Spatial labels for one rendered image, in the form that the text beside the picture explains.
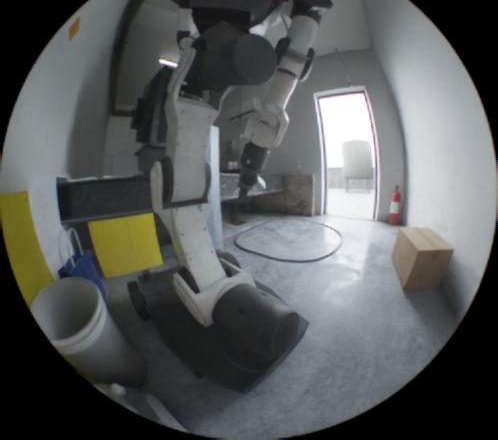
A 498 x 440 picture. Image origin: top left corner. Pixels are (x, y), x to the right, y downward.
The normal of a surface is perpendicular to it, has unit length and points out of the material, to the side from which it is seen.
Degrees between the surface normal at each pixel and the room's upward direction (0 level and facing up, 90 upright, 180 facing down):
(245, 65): 117
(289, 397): 0
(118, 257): 90
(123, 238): 90
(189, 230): 66
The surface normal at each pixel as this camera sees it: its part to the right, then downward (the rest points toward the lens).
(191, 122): 0.70, 0.32
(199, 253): 0.65, -0.36
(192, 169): 0.72, 0.08
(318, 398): -0.03, -1.00
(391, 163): -0.66, 0.08
